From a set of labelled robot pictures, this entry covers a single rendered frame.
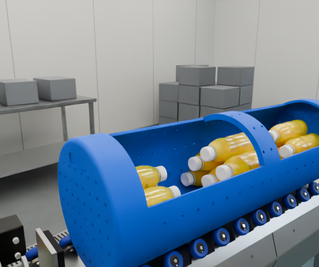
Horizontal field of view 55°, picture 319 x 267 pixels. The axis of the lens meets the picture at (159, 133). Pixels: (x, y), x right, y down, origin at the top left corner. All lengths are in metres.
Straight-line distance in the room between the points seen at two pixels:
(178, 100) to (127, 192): 4.11
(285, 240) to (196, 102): 3.53
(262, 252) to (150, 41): 4.63
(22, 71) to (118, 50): 1.49
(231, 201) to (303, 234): 0.43
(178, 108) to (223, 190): 4.03
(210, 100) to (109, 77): 1.55
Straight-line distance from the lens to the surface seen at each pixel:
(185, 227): 0.63
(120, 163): 0.55
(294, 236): 1.05
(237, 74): 4.47
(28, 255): 0.76
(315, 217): 1.15
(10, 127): 4.08
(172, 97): 4.68
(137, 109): 5.14
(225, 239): 0.79
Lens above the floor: 1.39
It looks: 15 degrees down
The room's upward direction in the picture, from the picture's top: straight up
